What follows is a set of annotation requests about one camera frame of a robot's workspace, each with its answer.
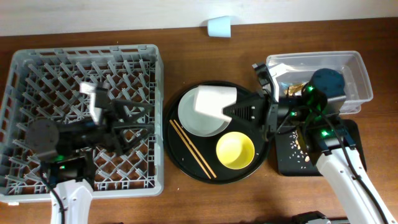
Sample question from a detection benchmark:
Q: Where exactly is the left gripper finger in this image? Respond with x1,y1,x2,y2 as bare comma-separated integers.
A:
114,124,155,152
113,99,154,122

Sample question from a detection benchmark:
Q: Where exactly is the gold foil snack wrapper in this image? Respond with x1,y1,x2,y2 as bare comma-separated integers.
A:
281,82,306,97

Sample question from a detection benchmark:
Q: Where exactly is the pink plastic cup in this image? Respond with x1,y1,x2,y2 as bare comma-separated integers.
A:
193,85,238,123

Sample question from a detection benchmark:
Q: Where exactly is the yellow bowl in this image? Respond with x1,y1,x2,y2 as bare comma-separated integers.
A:
216,131,255,170

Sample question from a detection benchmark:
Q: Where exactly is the food scraps pile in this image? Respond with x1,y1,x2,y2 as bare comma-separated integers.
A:
288,131,310,169

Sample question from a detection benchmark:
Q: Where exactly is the blue plastic cup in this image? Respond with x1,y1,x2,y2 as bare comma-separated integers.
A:
207,16,231,38

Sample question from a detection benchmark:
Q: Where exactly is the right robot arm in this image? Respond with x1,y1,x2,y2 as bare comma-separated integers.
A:
221,68,397,223

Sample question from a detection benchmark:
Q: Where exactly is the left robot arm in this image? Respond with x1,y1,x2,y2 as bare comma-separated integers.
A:
25,100,154,223

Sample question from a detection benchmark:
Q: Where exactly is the clear plastic waste bin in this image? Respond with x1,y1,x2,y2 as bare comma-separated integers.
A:
266,51,373,114

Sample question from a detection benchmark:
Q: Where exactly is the black rectangular waste tray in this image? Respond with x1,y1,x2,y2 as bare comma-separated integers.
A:
275,119,368,177

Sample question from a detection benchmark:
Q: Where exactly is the grey plastic dishwasher rack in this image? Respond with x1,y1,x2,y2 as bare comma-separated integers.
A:
1,44,164,204

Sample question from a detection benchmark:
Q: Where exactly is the wooden chopstick left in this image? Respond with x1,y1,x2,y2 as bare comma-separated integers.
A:
169,119,212,180

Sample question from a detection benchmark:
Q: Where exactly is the wooden chopstick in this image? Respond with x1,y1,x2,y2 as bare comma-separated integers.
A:
173,119,218,179
169,119,212,180

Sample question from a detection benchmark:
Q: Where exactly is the grey round plate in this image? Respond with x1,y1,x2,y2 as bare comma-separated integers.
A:
178,87,229,137

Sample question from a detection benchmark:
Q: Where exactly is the round black serving tray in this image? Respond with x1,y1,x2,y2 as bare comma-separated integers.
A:
163,85,269,185

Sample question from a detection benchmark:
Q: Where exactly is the wooden chopstick right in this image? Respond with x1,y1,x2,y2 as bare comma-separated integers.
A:
173,119,218,179

